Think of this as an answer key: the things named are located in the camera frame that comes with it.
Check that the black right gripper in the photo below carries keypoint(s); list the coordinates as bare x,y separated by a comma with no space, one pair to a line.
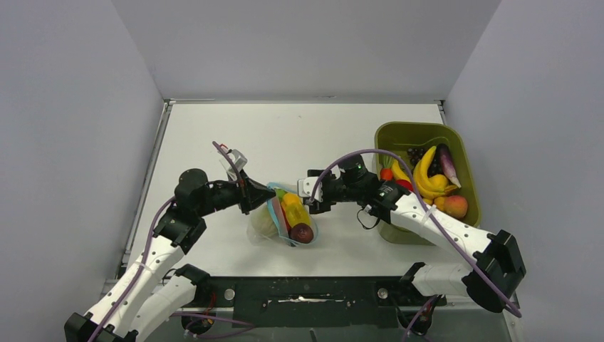
325,204

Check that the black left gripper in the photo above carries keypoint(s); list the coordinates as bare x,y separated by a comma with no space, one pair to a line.
253,195

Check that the yellow bell pepper toy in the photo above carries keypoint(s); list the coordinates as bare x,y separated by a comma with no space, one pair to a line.
290,199

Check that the clear zip top bag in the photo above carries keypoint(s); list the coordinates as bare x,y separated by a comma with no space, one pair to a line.
274,207

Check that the dark red plum toy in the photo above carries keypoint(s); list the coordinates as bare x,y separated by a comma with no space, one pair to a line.
302,233

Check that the green custard apple toy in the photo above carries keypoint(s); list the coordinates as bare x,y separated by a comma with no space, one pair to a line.
280,193

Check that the yellow star fruit toy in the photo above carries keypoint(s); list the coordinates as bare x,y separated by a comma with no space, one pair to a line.
296,214

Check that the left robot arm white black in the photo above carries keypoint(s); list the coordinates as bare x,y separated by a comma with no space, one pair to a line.
175,229

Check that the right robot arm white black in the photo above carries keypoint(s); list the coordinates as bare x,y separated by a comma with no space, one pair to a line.
491,266

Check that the orange carrot toy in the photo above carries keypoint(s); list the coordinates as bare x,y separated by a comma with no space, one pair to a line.
386,163

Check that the red tomato toy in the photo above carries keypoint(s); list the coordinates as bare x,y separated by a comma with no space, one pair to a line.
406,184

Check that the olive green plastic tub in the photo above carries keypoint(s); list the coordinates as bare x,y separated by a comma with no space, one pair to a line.
399,137

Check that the dark purple grape bunch toy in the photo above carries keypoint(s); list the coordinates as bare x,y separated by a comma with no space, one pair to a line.
415,154

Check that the yellow banana bunch toy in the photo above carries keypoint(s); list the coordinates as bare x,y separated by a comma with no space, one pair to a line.
427,175

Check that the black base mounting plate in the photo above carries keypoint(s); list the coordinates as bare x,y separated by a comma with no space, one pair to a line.
311,302

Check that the peach toy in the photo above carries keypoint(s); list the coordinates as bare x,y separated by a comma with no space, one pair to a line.
456,206

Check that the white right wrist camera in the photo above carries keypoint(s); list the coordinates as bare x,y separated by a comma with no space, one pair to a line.
310,189

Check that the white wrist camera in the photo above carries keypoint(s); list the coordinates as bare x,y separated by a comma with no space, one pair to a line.
310,189
233,163

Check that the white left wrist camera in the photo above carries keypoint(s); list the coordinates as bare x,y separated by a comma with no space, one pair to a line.
233,163

